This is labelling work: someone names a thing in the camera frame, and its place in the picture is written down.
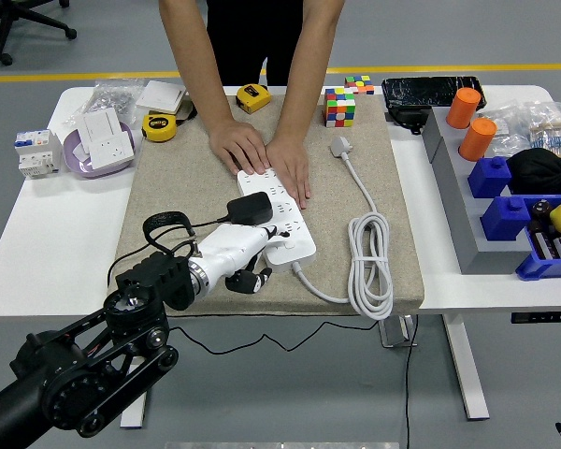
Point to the person's right hand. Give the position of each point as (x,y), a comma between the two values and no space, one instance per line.
(240,147)

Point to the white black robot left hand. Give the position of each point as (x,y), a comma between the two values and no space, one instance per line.
(234,248)

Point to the person's left hand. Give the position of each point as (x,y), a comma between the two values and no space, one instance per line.
(292,166)

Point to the black power adapter plug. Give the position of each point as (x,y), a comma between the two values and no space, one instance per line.
(250,209)

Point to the white power strip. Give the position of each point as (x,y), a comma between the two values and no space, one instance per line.
(285,210)

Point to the person's right forearm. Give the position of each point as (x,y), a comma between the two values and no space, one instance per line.
(201,56)

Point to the person's left forearm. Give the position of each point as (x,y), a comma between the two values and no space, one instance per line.
(308,70)

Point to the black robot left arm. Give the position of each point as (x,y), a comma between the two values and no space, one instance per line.
(75,374)

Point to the square yellow tape measure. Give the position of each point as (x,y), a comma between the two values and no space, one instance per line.
(253,97)

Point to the large colourful puzzle cube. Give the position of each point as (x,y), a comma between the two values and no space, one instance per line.
(339,107)

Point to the round yellow tape measure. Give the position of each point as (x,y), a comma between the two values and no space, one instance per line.
(159,127)

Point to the white table leg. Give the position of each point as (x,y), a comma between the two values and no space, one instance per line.
(472,397)
(134,416)

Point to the small colourful puzzle cube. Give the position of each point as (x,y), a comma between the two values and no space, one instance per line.
(359,84)

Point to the black table control panel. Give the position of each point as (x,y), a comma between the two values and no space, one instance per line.
(544,317)

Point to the small black device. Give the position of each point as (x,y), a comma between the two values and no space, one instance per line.
(407,119)

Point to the beige fabric mat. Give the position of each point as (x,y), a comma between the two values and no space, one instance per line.
(397,234)

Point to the clear bag of screws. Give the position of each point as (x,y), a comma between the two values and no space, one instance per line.
(112,96)

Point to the black glossy tray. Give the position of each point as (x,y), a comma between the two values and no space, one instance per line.
(425,91)

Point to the purple bowl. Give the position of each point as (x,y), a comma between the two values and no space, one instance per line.
(77,163)

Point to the blue plastic bin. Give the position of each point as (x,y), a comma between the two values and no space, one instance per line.
(547,269)

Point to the orange cylinder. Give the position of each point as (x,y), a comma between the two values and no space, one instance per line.
(463,107)
(478,140)

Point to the grey stepped block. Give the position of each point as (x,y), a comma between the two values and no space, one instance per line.
(467,224)

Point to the blue block with knob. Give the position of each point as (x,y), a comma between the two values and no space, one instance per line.
(488,178)
(505,222)

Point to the white circuit breaker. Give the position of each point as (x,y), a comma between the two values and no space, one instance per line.
(37,152)

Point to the clear plastic bag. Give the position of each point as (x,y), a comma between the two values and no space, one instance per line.
(507,124)

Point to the small dark round cap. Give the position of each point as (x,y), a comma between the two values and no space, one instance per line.
(541,209)

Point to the black cloth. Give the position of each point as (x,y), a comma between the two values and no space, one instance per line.
(542,170)

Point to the clear bag of resistors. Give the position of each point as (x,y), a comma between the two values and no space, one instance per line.
(549,131)

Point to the black office chair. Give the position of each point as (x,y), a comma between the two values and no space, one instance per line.
(1,37)

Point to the white flat switch box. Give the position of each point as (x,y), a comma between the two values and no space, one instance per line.
(161,96)

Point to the white wall socket panel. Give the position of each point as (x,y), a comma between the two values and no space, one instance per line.
(114,149)

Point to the white wall switch panel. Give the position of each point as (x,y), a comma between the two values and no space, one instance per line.
(100,124)

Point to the metal bracket under table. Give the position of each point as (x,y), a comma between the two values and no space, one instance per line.
(395,332)

